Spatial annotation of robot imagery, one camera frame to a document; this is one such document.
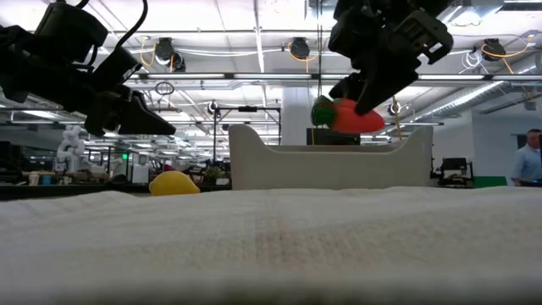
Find green panel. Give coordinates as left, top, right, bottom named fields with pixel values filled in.
left=473, top=175, right=508, bottom=189

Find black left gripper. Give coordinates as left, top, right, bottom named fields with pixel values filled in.
left=0, top=24, right=177, bottom=137

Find black metal stand frame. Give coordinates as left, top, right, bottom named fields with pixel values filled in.
left=213, top=105, right=283, bottom=173

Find white checked kitchen towel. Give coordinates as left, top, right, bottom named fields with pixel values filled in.
left=0, top=186, right=542, bottom=305

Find yellow toy lemon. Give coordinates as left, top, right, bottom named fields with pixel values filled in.
left=148, top=170, right=202, bottom=197

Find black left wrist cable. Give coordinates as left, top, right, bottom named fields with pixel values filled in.
left=75, top=0, right=149, bottom=50

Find person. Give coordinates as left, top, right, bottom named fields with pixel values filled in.
left=511, top=128, right=542, bottom=188

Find grey tupperware container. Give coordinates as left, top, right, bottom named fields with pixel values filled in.
left=228, top=124, right=434, bottom=191

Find white humanoid robot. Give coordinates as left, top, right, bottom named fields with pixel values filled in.
left=54, top=125, right=90, bottom=175

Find black workstation machine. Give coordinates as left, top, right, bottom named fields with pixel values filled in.
left=430, top=157, right=475, bottom=187

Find yellow cable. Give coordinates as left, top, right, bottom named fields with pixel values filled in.
left=391, top=96, right=403, bottom=141

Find black monitor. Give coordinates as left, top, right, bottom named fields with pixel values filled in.
left=306, top=127, right=362, bottom=147

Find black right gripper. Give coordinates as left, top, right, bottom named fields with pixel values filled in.
left=329, top=0, right=454, bottom=116

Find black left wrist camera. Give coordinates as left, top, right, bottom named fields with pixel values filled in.
left=34, top=0, right=109, bottom=64

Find orange toy carrot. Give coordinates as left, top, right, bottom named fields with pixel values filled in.
left=311, top=95, right=386, bottom=136

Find black ceiling cable reel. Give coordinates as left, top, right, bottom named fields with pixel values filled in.
left=482, top=37, right=507, bottom=63
left=290, top=36, right=311, bottom=60
left=152, top=36, right=186, bottom=73

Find small background plants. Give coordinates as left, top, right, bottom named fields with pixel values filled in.
left=202, top=166, right=232, bottom=186

